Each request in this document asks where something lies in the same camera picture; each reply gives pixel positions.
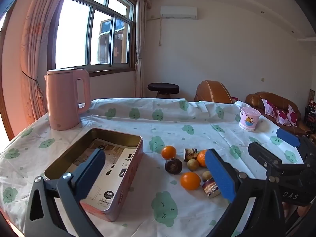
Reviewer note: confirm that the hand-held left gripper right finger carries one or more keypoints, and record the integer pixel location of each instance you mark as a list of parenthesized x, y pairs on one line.
[(219, 175)]

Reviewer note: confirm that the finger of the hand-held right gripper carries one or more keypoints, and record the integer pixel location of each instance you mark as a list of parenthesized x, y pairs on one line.
[(261, 154), (287, 137)]

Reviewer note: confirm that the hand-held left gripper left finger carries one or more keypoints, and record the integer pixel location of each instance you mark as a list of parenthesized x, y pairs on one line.
[(91, 170)]

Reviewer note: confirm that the brownish passion fruit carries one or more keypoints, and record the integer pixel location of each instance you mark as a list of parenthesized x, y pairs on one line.
[(206, 175)]

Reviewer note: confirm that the small printed tub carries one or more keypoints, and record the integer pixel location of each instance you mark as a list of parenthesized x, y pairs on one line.
[(190, 155), (209, 187)]

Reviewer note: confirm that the orange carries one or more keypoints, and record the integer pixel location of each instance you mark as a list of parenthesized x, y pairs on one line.
[(202, 158), (169, 152), (190, 181)]

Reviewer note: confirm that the small greenish brown fruit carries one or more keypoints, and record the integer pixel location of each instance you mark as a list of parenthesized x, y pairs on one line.
[(192, 165)]

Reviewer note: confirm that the pink rectangular tin box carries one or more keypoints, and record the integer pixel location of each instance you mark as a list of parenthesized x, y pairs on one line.
[(112, 138)]

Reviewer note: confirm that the dark brown round fruit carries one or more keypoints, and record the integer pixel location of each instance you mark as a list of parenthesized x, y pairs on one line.
[(173, 166)]

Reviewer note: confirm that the person's right hand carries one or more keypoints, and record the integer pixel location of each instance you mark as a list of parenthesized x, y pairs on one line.
[(303, 211)]

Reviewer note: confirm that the pink floral cushion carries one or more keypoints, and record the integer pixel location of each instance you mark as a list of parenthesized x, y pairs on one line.
[(281, 114)]

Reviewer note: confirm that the dark cluttered shelf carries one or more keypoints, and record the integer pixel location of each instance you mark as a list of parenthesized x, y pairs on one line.
[(311, 118)]

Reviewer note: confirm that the pink cartoon print cup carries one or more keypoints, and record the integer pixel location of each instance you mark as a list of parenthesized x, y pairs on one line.
[(249, 121)]

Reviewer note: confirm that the brown leather sofa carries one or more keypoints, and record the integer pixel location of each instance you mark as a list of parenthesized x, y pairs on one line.
[(271, 98)]

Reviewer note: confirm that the white tablecloth green cloud print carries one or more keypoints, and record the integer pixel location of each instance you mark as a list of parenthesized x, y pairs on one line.
[(160, 128)]

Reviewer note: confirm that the pink electric kettle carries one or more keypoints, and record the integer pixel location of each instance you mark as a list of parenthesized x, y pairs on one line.
[(61, 98)]

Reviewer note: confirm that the brown leather armchair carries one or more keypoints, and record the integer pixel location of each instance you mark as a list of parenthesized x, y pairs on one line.
[(212, 90)]

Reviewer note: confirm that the dark round stool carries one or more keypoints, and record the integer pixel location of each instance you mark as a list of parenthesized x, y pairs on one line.
[(163, 87)]

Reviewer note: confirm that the sliding glass window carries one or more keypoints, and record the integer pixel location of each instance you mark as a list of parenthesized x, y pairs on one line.
[(71, 34)]

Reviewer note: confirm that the white curtain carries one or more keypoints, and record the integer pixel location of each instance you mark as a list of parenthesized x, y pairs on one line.
[(141, 42)]

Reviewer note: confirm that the pink patterned curtain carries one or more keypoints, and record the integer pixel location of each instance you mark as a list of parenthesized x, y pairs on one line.
[(34, 42)]

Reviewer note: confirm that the white air conditioner pipe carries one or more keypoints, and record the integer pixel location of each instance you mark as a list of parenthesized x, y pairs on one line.
[(161, 29)]

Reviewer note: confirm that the white wall air conditioner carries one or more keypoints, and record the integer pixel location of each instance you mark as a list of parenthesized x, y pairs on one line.
[(179, 11)]

